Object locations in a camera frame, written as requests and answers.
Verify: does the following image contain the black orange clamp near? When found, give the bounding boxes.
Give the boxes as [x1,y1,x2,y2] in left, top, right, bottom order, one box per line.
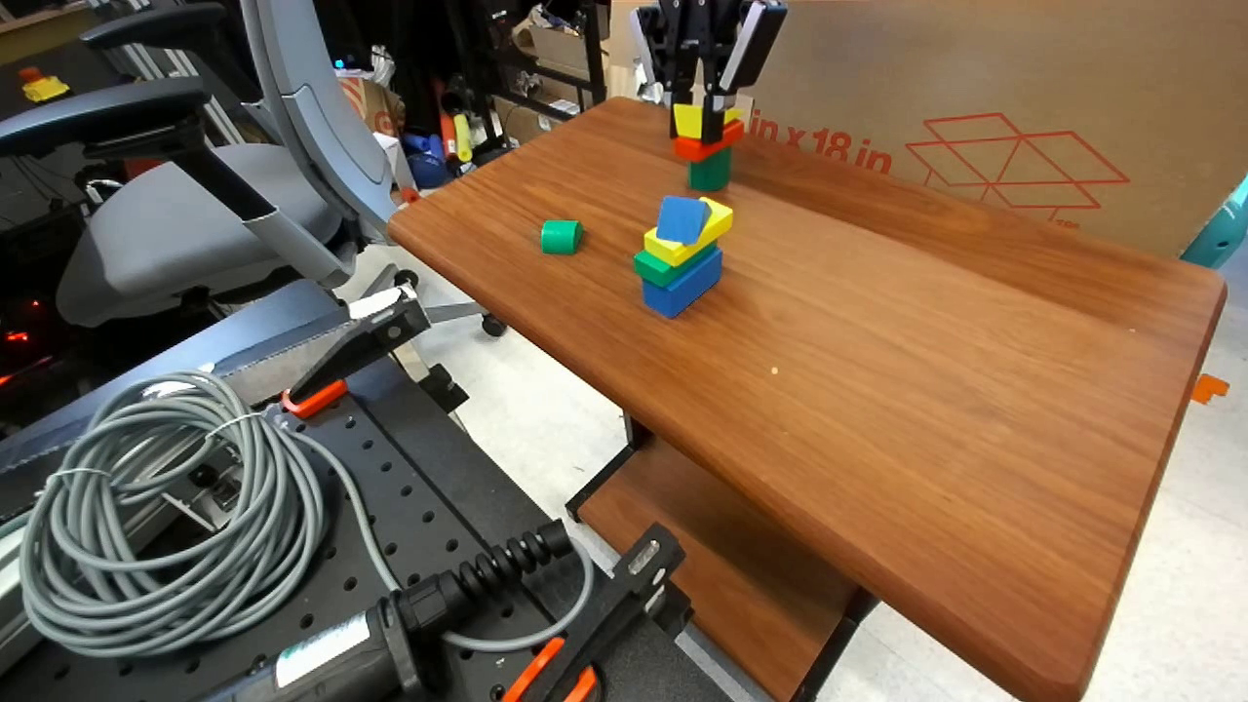
[499,523,695,702]

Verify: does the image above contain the blue bottom block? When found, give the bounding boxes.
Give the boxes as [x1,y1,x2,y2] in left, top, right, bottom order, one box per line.
[644,254,724,320]

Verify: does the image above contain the blue top block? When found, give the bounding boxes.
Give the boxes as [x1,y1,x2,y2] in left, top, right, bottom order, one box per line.
[654,194,708,246]

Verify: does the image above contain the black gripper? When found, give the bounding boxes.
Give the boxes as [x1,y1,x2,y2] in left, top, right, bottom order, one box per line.
[631,0,787,138]

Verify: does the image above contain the yellow red item on shelf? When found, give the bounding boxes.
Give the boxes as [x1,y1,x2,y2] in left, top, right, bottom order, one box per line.
[14,68,69,107]

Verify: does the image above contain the black orange clamp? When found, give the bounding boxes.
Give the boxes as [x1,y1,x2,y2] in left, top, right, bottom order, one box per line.
[499,523,695,702]
[280,284,429,421]

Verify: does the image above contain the green block near stack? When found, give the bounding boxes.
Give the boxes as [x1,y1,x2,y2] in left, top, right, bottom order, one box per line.
[631,251,689,289]

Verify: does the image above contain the grey office chair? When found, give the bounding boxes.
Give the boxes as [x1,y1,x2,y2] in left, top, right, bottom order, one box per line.
[0,0,418,328]

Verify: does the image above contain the wooden lower shelf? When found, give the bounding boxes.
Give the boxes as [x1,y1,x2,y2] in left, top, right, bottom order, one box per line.
[569,438,875,702]

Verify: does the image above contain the green cylinder block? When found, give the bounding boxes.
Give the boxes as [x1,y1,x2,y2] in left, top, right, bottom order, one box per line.
[539,217,583,254]

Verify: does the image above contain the orange floor tape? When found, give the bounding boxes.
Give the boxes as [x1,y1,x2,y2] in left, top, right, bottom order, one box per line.
[1193,373,1229,407]

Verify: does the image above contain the teal object at right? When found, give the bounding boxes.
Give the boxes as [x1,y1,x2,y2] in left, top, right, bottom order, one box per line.
[1181,176,1248,268]

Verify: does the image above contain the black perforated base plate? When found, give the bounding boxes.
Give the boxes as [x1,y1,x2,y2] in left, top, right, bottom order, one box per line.
[0,356,734,702]

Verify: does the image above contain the coiled grey cable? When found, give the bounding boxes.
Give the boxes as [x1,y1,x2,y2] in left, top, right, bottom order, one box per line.
[14,369,598,663]

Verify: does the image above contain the black orange clamp far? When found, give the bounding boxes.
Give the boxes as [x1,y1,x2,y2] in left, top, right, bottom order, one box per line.
[280,284,429,421]

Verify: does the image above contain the black cable connector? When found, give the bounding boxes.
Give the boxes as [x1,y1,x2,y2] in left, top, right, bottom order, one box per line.
[213,523,574,702]

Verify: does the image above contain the large cardboard box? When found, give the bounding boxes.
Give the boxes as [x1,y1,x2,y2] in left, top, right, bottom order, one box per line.
[739,0,1248,258]

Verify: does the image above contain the yellow wedge block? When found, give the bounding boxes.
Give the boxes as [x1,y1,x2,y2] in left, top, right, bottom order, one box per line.
[670,107,721,142]

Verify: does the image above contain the yellow block near stack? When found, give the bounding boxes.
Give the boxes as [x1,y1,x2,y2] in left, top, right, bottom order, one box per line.
[644,198,734,265]

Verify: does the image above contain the red block under yellow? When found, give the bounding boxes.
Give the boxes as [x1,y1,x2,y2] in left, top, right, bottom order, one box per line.
[670,122,746,163]

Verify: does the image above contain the blue block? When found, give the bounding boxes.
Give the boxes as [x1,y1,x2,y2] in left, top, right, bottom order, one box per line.
[644,254,724,320]
[654,194,708,246]

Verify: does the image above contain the green block far stack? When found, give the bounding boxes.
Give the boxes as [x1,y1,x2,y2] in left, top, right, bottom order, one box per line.
[687,154,734,194]

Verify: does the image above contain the green block stack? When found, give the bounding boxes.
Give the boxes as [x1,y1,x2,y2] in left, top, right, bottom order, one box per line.
[631,251,689,289]
[687,154,734,194]

